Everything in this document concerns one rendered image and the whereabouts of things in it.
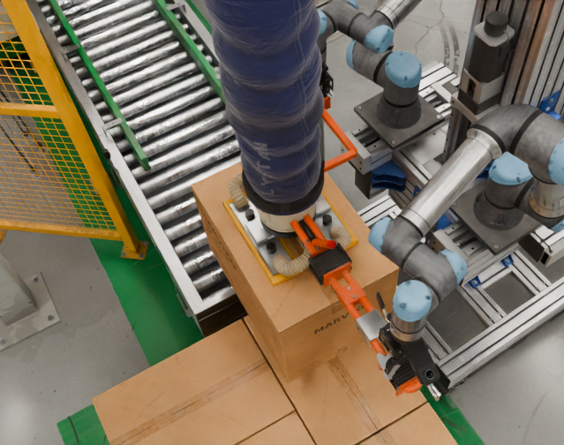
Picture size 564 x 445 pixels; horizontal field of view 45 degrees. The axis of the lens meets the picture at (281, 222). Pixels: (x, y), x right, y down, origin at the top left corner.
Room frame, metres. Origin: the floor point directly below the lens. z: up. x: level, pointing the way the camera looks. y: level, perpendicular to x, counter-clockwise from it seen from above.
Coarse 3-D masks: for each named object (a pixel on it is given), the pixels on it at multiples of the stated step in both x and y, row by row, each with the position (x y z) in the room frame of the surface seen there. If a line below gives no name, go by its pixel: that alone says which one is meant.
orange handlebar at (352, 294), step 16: (336, 128) 1.38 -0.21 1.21; (352, 144) 1.31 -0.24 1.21; (336, 160) 1.25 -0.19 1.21; (304, 240) 0.99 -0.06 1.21; (336, 288) 0.83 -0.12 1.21; (352, 288) 0.82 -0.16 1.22; (352, 304) 0.78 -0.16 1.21; (368, 304) 0.77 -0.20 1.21; (384, 352) 0.64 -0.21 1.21; (416, 384) 0.55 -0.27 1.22
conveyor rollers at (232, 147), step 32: (64, 0) 3.05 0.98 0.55; (96, 0) 3.02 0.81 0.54; (128, 0) 2.99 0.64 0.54; (64, 32) 2.84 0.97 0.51; (96, 64) 2.53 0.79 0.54; (128, 64) 2.51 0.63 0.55; (160, 64) 2.48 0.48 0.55; (192, 64) 2.45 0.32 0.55; (96, 96) 2.33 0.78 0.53; (128, 96) 2.30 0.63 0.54; (160, 96) 2.27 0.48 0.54; (192, 96) 2.24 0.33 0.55; (160, 128) 2.08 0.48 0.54; (192, 128) 2.05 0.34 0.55; (224, 128) 2.02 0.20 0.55; (128, 160) 1.92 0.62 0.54; (160, 160) 1.89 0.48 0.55; (192, 160) 1.87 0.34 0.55; (160, 224) 1.58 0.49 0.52; (192, 224) 1.54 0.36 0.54; (224, 288) 1.24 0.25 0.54
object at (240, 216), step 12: (228, 204) 1.23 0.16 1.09; (252, 204) 1.22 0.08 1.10; (240, 216) 1.18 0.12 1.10; (252, 216) 1.16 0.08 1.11; (240, 228) 1.14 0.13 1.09; (252, 240) 1.08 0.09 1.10; (276, 240) 1.07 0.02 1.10; (252, 252) 1.05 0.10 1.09; (264, 252) 1.04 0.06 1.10; (276, 252) 1.03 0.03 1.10; (288, 252) 1.03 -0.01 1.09; (264, 264) 1.00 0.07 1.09; (276, 276) 0.95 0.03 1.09; (288, 276) 0.95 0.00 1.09
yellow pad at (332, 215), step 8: (328, 200) 1.20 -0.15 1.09; (320, 216) 1.14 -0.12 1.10; (328, 216) 1.12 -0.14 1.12; (336, 216) 1.13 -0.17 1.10; (320, 224) 1.11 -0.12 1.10; (328, 224) 1.10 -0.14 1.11; (336, 224) 1.10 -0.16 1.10; (344, 224) 1.10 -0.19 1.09; (328, 232) 1.08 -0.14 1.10; (352, 232) 1.07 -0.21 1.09; (352, 240) 1.04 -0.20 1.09
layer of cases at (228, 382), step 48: (240, 336) 1.03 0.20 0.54; (144, 384) 0.90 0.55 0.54; (192, 384) 0.87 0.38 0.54; (240, 384) 0.85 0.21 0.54; (288, 384) 0.83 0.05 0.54; (336, 384) 0.81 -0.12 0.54; (384, 384) 0.79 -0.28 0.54; (144, 432) 0.73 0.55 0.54; (192, 432) 0.71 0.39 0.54; (240, 432) 0.69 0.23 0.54; (288, 432) 0.67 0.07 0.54; (336, 432) 0.65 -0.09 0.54; (384, 432) 0.63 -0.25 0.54; (432, 432) 0.61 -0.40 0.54
